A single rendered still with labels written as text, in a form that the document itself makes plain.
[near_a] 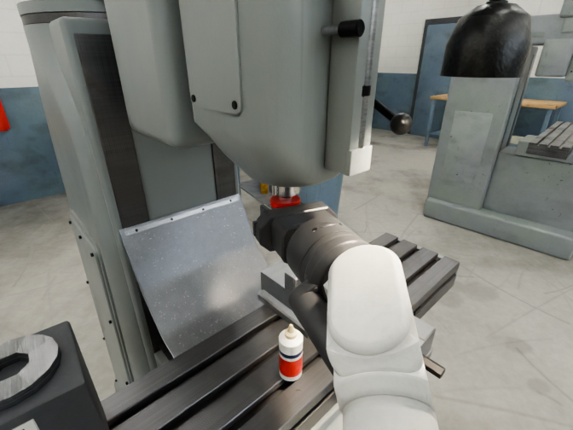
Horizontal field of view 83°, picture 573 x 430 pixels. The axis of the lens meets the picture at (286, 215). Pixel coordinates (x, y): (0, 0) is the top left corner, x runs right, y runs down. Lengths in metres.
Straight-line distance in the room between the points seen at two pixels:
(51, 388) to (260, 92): 0.37
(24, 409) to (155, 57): 0.41
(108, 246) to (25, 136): 3.81
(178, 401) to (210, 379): 0.06
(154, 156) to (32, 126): 3.85
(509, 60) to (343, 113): 0.15
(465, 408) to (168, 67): 1.82
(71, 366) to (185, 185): 0.49
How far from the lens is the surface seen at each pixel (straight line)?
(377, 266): 0.29
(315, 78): 0.36
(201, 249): 0.84
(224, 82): 0.39
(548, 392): 2.20
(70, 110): 0.79
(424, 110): 7.52
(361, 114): 0.37
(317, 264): 0.34
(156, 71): 0.49
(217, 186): 0.86
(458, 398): 1.95
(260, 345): 0.67
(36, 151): 4.63
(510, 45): 0.37
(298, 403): 0.60
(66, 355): 0.48
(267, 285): 0.74
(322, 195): 2.75
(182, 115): 0.49
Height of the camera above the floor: 1.46
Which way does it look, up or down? 26 degrees down
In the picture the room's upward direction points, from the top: straight up
